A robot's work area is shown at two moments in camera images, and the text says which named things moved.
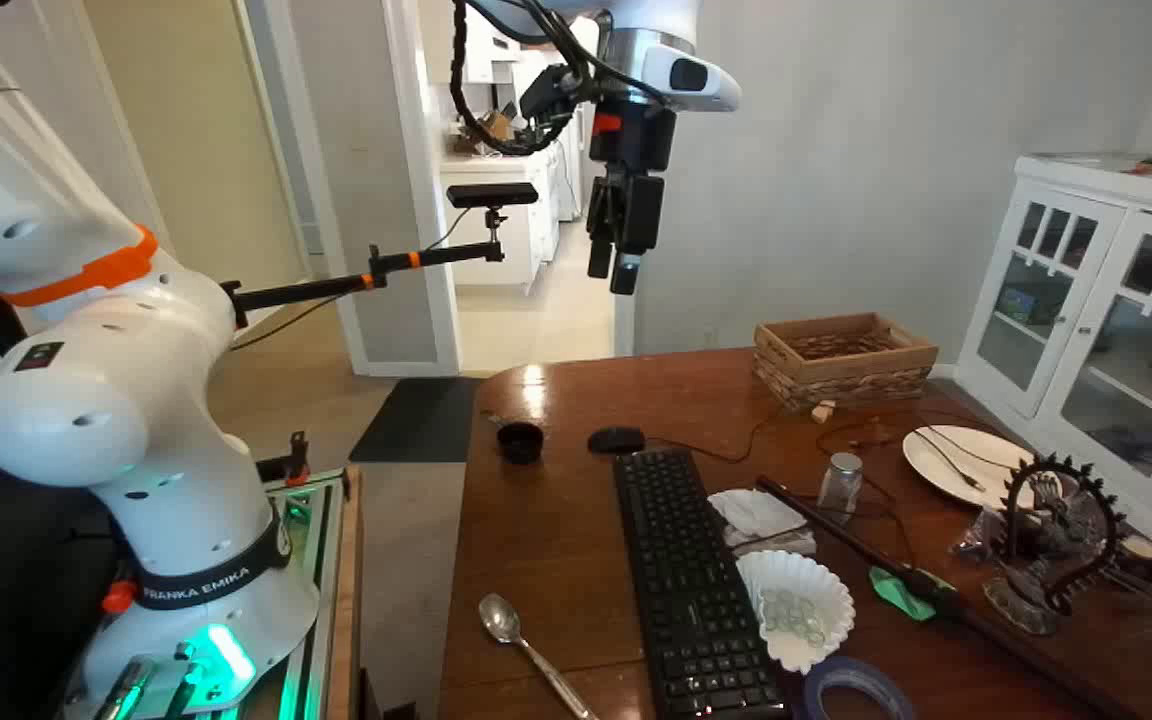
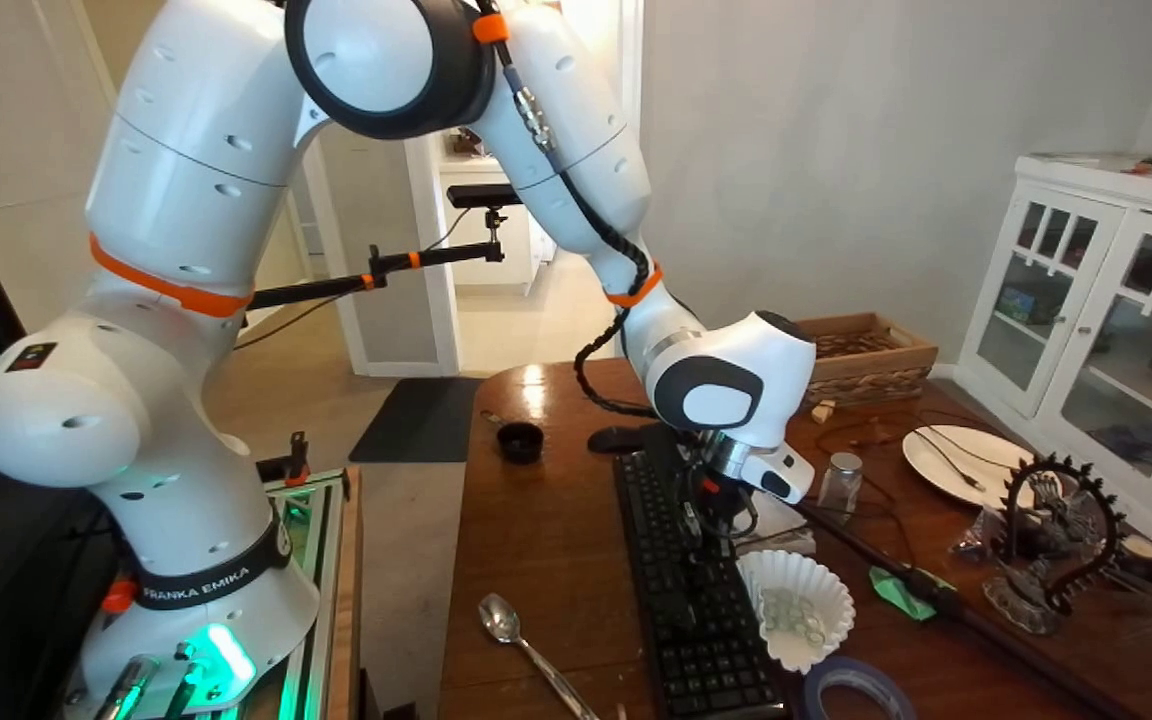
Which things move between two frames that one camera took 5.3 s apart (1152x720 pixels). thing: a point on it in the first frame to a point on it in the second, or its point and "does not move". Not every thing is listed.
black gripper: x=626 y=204 to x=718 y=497
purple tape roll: x=853 y=669 does not move
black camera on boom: x=489 y=197 does not move
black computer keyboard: x=706 y=641 does not move
